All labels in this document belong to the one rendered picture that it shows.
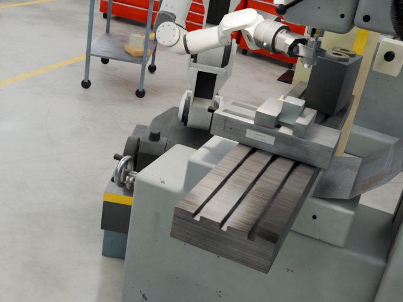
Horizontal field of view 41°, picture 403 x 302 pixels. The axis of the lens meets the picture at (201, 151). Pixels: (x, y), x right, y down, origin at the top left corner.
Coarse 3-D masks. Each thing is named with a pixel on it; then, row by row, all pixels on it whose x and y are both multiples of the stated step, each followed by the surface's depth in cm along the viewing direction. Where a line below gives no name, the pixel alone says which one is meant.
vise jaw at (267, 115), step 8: (264, 104) 153; (272, 104) 154; (280, 104) 155; (256, 112) 147; (264, 112) 147; (272, 112) 148; (280, 112) 149; (256, 120) 148; (264, 120) 147; (272, 120) 146; (272, 128) 147
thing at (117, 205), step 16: (144, 128) 291; (112, 176) 237; (112, 192) 225; (128, 192) 227; (112, 208) 227; (128, 208) 227; (112, 224) 231; (128, 224) 230; (112, 240) 246; (112, 256) 250
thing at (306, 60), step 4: (304, 44) 149; (308, 44) 147; (312, 44) 147; (316, 44) 147; (320, 44) 147; (312, 48) 147; (316, 48) 147; (316, 52) 148; (316, 56) 148; (300, 60) 150; (304, 60) 149; (308, 60) 148; (312, 60) 148; (316, 60) 149; (308, 64) 149; (312, 64) 149
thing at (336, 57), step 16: (336, 48) 195; (320, 64) 184; (336, 64) 181; (352, 64) 185; (320, 80) 186; (336, 80) 183; (352, 80) 195; (304, 96) 191; (320, 96) 188; (336, 96) 185; (336, 112) 190
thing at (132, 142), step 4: (132, 136) 232; (128, 140) 228; (132, 140) 228; (136, 140) 228; (128, 144) 226; (132, 144) 226; (136, 144) 227; (124, 148) 225; (128, 148) 225; (132, 148) 225; (136, 148) 227; (124, 152) 224; (128, 152) 224; (132, 152) 224; (132, 156) 224
